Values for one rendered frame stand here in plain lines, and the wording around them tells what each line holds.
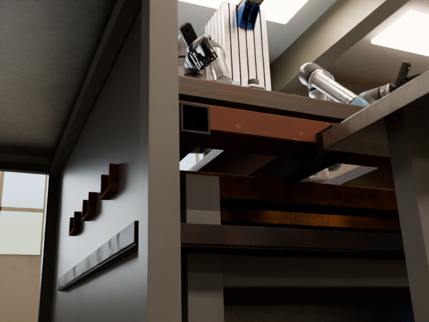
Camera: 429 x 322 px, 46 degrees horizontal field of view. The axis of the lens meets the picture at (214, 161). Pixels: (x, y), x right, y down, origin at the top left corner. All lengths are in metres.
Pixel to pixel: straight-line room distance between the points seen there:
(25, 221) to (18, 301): 0.70
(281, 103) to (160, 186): 0.42
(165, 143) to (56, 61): 0.69
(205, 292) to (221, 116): 0.30
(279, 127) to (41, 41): 0.57
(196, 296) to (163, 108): 0.31
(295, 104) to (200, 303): 0.41
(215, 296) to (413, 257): 0.30
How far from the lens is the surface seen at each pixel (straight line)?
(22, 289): 4.88
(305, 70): 2.55
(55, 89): 1.43
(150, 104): 0.65
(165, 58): 0.68
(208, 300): 0.82
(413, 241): 0.79
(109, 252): 0.88
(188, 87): 0.89
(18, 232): 4.93
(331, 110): 1.03
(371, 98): 2.48
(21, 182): 5.03
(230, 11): 2.73
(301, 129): 0.97
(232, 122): 0.90
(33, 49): 1.25
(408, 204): 0.80
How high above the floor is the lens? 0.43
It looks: 18 degrees up
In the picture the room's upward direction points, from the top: 2 degrees counter-clockwise
